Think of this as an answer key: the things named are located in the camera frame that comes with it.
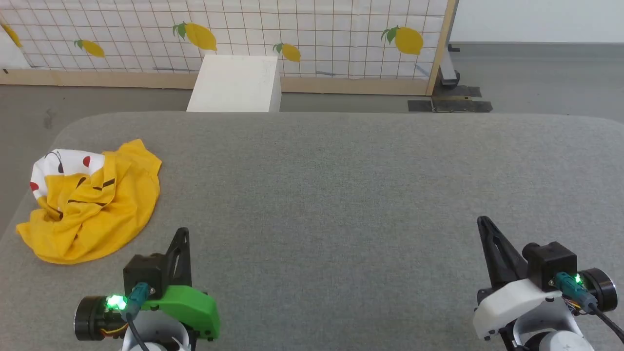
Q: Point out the black floor tape patch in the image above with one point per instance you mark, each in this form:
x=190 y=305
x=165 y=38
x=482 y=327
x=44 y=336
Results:
x=451 y=103

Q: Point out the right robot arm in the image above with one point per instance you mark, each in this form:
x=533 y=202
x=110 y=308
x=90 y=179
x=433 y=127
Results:
x=551 y=336

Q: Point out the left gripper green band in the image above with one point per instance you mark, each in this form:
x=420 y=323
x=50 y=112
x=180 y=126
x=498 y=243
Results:
x=190 y=307

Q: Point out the yellow garment with white print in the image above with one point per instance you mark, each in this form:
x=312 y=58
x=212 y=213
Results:
x=112 y=204

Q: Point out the grey fabric sofa cushion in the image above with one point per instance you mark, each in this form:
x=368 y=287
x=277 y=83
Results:
x=321 y=195

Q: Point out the grey metal partition foot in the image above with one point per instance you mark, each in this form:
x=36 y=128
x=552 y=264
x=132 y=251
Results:
x=448 y=70

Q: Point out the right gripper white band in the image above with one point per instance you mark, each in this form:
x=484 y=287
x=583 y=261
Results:
x=512 y=302

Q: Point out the lemon print partition panel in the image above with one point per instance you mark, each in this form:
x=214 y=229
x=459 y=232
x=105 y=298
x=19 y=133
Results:
x=292 y=29

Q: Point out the white box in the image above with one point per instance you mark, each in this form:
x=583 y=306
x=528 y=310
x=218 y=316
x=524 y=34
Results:
x=236 y=83

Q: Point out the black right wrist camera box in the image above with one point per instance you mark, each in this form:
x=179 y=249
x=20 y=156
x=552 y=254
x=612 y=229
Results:
x=551 y=263

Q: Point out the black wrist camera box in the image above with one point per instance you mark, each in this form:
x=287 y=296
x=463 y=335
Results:
x=144 y=273
x=551 y=263

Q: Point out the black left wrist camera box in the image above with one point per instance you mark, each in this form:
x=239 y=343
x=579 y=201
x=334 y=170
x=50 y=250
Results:
x=144 y=273

